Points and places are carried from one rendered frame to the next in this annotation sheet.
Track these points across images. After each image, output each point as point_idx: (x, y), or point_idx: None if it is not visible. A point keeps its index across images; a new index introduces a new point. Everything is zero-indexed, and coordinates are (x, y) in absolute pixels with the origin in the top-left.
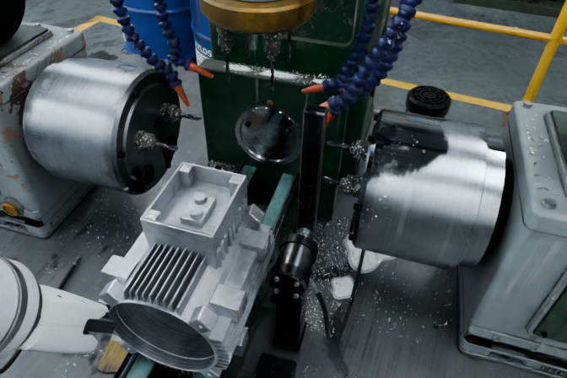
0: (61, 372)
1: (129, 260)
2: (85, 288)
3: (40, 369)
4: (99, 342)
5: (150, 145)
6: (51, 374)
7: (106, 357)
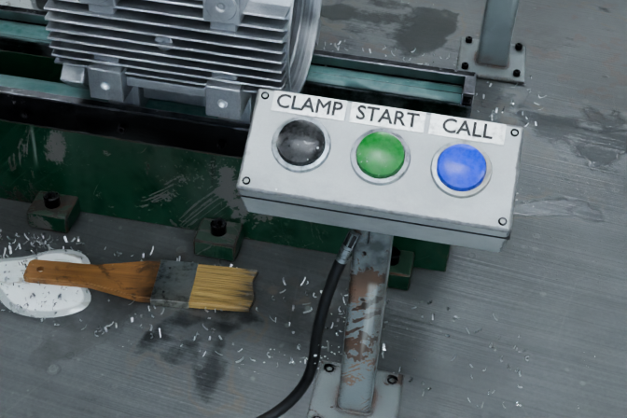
0: (257, 367)
1: None
2: (50, 389)
3: (254, 402)
4: (191, 325)
5: None
6: (261, 382)
7: (225, 299)
